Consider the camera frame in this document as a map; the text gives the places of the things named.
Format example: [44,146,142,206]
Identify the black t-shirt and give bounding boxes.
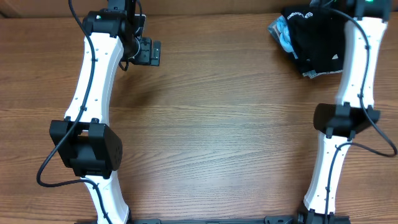
[281,5,345,75]

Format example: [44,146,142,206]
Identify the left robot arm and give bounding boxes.
[37,0,161,223]

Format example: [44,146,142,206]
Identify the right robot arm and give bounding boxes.
[295,0,397,223]

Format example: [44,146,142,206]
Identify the light blue printed t-shirt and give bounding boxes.
[276,16,294,53]

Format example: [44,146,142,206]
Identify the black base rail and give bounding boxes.
[74,214,352,224]

